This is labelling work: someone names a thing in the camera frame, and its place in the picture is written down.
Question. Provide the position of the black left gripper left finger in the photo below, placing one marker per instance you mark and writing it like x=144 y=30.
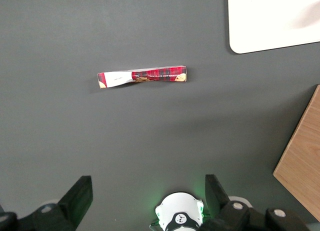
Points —
x=75 y=203

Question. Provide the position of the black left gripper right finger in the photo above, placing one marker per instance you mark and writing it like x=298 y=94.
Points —
x=220 y=201

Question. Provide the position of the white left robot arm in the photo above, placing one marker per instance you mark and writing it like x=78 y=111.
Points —
x=177 y=206

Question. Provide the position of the cream plastic tray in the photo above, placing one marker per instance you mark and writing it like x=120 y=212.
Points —
x=270 y=18

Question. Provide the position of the wooden drawer cabinet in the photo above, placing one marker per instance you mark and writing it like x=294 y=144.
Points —
x=302 y=161

